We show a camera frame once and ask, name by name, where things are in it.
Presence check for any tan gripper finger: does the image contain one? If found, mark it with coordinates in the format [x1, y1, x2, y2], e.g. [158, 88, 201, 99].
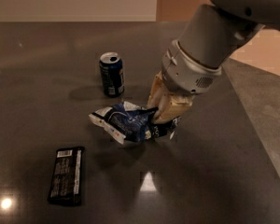
[153, 94, 194, 124]
[147, 72, 164, 108]

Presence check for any blue chip bag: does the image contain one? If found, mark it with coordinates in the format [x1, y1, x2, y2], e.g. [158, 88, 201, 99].
[89, 102, 180, 146]

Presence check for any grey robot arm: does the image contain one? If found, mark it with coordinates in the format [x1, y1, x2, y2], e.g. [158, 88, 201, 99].
[147, 0, 280, 124]

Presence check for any blue pepsi can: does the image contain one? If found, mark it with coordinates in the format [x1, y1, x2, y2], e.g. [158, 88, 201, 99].
[99, 52, 124, 97]

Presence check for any black snack bar wrapper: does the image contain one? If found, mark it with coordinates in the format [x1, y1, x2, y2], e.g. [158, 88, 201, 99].
[48, 147, 84, 206]

